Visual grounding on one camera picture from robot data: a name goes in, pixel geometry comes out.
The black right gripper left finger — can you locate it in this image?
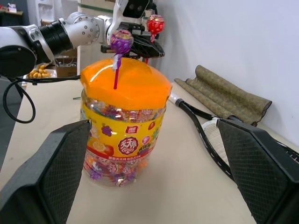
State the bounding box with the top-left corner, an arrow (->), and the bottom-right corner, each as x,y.
0,119 -> 92,224

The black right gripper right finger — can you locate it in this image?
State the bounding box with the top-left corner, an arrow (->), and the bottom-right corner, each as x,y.
215,118 -> 299,224

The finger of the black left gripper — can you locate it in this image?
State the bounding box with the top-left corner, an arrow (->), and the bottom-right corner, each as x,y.
139,35 -> 165,58
129,38 -> 152,59

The red lollipop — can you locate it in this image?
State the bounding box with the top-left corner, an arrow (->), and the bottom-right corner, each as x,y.
143,14 -> 166,65

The orange plastic jar lid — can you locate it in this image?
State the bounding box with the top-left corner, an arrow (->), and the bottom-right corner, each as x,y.
79,57 -> 173,111

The clear lollipop jar yellow label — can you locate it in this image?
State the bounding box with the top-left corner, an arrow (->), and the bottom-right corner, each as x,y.
80,90 -> 167,188

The purple wrapped lollipop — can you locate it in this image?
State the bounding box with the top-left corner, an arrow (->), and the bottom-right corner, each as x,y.
108,29 -> 135,91

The brown cardboard box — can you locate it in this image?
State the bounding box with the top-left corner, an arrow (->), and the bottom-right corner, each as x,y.
55,49 -> 78,77

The black tennis racket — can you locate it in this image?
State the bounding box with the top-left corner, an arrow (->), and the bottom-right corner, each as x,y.
167,92 -> 237,182

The rolled brown mat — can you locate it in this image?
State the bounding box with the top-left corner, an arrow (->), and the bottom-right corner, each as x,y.
174,64 -> 273,127

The plate of yellow fruit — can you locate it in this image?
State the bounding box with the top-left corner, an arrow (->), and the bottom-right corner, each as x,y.
26,64 -> 57,79

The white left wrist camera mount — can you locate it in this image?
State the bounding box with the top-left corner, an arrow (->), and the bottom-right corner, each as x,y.
111,0 -> 157,35

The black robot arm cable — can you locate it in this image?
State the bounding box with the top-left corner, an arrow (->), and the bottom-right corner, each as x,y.
2,74 -> 81,123

